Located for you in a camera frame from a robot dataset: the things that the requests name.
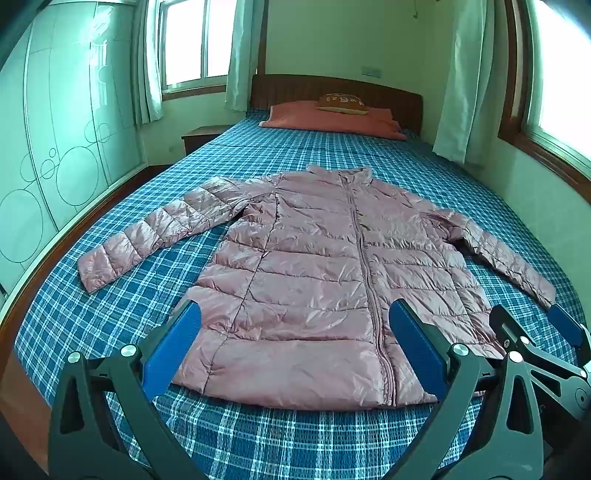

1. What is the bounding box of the pink puffer jacket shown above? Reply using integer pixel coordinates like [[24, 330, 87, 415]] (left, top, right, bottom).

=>
[[78, 164, 557, 411]]

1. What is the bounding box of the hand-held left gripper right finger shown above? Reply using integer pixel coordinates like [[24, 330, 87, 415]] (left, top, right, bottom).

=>
[[388, 298, 546, 480]]

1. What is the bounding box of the glass door wardrobe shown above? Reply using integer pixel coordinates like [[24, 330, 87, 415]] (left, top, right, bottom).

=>
[[0, 0, 151, 296]]

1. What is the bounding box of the small brown cushion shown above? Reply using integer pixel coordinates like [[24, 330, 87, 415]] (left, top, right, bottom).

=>
[[315, 91, 369, 114]]

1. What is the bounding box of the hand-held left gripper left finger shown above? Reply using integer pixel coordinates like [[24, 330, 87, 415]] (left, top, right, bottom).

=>
[[48, 299, 206, 480]]

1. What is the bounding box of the pink pillow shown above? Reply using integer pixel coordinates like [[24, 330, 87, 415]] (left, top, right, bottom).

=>
[[259, 99, 408, 141]]

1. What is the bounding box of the large wood framed window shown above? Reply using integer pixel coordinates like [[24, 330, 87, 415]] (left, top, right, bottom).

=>
[[499, 0, 591, 204]]

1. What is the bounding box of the white curtain beside headboard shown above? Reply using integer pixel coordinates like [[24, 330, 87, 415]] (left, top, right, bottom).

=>
[[225, 0, 269, 112]]

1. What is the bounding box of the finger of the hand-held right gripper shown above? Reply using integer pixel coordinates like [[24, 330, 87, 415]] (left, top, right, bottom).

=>
[[548, 304, 591, 366], [489, 303, 591, 415]]

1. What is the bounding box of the window with white frame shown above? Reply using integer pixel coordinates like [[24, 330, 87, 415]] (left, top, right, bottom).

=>
[[157, 0, 241, 100]]

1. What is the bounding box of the narrow white curtain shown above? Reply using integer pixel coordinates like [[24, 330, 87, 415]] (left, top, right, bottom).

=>
[[131, 0, 164, 125]]

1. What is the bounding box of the wooden headboard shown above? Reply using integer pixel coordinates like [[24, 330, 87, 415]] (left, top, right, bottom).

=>
[[249, 74, 424, 137]]

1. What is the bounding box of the wooden nightstand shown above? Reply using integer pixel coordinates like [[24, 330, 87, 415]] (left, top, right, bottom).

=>
[[181, 126, 232, 155]]

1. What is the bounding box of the long white curtain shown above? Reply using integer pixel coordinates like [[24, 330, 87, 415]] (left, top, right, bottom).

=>
[[431, 0, 509, 166]]

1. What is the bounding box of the bed with blue plaid sheet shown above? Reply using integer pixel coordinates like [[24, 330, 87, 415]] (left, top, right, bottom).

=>
[[14, 108, 583, 480]]

